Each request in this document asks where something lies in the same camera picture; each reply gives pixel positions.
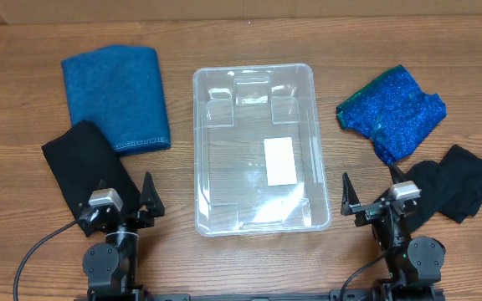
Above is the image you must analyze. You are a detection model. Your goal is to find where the black cloth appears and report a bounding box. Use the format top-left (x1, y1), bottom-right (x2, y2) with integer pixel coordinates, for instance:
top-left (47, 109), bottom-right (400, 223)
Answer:
top-left (42, 120), bottom-right (141, 227)
top-left (405, 145), bottom-right (482, 232)

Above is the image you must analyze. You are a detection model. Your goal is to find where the sparkly blue fabric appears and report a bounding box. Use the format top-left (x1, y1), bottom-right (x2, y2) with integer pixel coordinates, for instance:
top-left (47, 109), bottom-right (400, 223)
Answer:
top-left (336, 65), bottom-right (447, 165)

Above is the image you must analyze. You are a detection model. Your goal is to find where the teal blue towel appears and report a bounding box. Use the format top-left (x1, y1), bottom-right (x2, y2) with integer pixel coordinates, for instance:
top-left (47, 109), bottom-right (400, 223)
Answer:
top-left (61, 45), bottom-right (172, 156)

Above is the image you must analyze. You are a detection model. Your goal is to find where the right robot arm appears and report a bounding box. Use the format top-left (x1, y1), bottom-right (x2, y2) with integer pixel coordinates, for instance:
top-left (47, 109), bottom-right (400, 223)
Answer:
top-left (334, 165), bottom-right (446, 300)

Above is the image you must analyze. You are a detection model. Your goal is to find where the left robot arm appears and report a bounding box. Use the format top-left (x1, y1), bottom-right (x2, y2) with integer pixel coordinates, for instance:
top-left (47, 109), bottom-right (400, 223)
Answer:
top-left (78, 173), bottom-right (165, 300)

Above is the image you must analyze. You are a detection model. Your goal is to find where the clear plastic container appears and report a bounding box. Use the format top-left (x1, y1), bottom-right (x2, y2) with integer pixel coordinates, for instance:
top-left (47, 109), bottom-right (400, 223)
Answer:
top-left (192, 63), bottom-right (331, 237)

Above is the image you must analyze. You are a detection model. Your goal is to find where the white label sticker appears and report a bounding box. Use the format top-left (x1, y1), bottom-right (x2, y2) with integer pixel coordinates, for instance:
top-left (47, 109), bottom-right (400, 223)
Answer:
top-left (264, 137), bottom-right (298, 186)

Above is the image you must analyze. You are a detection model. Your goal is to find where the right black cable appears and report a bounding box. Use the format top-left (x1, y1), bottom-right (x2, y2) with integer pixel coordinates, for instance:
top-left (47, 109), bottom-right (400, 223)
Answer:
top-left (338, 246), bottom-right (397, 301)

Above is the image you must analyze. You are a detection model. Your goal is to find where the black cable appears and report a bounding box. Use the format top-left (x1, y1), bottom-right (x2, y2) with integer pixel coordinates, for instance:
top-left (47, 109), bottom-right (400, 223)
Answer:
top-left (13, 219), bottom-right (81, 301)
top-left (338, 246), bottom-right (397, 301)

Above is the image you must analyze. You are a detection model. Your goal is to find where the left black cable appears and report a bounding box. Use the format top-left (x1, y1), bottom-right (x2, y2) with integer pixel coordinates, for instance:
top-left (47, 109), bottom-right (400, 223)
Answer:
top-left (13, 219), bottom-right (81, 301)

